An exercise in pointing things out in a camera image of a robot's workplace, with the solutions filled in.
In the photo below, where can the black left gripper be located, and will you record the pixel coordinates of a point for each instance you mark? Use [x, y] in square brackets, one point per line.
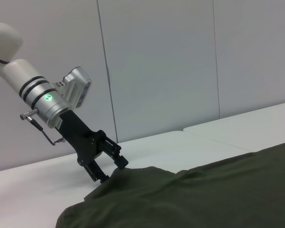
[80, 137]

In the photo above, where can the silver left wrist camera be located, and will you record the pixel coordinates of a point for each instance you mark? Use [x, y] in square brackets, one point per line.
[76, 88]

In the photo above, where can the dark green t-shirt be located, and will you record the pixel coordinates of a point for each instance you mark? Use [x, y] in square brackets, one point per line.
[180, 202]

